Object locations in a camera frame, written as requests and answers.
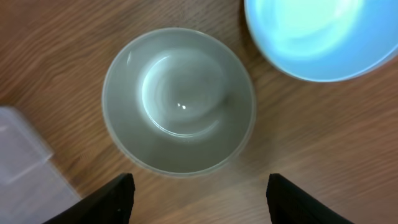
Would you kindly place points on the light blue bowl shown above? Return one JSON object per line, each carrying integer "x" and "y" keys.
{"x": 324, "y": 40}

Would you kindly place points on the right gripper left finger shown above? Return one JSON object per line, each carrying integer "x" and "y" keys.
{"x": 112, "y": 203}

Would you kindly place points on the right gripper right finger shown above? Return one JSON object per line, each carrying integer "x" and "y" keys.
{"x": 289, "y": 204}

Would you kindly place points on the grey bowl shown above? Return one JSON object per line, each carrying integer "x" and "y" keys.
{"x": 178, "y": 102}

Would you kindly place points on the clear plastic storage bin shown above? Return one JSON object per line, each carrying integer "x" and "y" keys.
{"x": 32, "y": 188}

